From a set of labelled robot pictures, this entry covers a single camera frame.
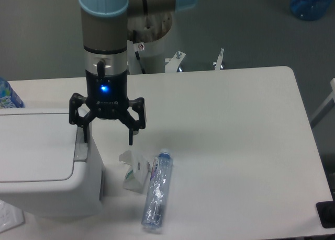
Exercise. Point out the white push-button trash can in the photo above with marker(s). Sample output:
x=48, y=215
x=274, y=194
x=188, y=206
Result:
x=49, y=167

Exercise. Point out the white paper sheet bottom left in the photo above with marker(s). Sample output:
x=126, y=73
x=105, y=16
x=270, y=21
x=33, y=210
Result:
x=11, y=217

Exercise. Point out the empty clear plastic water bottle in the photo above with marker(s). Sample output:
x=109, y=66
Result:
x=158, y=190

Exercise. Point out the black device at table corner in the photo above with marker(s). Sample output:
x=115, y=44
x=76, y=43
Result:
x=325, y=211

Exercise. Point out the white frame at right edge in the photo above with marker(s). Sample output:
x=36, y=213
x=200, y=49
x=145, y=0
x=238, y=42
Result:
x=324, y=108

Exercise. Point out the crumpled white tissue pack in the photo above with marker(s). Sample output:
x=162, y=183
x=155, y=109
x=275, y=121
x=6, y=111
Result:
x=137, y=172

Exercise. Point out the large blue water jug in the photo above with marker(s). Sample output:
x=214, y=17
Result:
x=309, y=10

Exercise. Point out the blue labelled bottle at left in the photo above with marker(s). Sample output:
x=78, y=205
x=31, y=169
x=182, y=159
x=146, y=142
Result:
x=9, y=98

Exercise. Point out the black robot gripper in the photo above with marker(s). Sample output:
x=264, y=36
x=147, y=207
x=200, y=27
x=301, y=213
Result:
x=104, y=95

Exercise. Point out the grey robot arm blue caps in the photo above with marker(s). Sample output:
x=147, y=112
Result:
x=105, y=35

